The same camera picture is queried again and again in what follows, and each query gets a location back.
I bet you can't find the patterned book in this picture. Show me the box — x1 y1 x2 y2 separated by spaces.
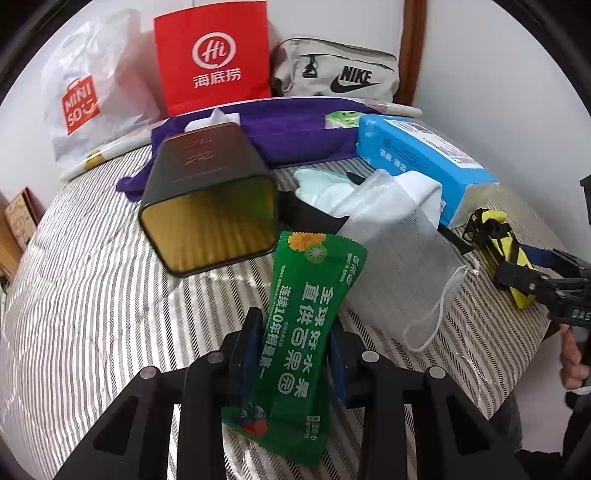
4 187 40 252

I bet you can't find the white plastic shopping bag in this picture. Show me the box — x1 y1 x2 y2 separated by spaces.
41 8 162 162

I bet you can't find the brown wooden door frame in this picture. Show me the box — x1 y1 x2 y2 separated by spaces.
399 0 428 107

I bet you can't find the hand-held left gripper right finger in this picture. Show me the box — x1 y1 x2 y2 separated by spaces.
325 320 532 480

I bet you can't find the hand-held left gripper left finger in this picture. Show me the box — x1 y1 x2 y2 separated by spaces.
55 306 264 480

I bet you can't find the yellow mesh pouch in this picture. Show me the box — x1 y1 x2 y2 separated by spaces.
462 208 539 309

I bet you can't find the rolled paper poster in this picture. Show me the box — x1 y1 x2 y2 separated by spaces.
59 100 423 182

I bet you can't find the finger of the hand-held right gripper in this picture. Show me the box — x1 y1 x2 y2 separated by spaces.
526 247 591 278
492 261 570 306

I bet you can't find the person's right hand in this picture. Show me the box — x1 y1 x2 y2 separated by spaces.
560 323 591 391

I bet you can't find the person's right forearm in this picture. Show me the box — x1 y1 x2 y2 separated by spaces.
561 397 591 480

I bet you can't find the blue tissue pack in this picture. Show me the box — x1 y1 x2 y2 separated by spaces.
355 114 502 227

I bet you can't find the crumpled white wrapper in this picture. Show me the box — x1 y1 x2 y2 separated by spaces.
185 107 241 134

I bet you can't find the purple towel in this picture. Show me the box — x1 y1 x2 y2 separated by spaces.
115 97 384 204

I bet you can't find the small green wipes packet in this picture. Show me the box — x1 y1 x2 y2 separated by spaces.
325 110 365 131

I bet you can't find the black rectangular tin box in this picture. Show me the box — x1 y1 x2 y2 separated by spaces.
139 124 278 278

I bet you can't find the grey sports bag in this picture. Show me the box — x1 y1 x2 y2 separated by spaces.
269 38 400 102

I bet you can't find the green snack packet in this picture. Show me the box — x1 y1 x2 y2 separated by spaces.
221 231 369 469

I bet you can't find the red paper carrier bag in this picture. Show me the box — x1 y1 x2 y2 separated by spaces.
153 0 272 117

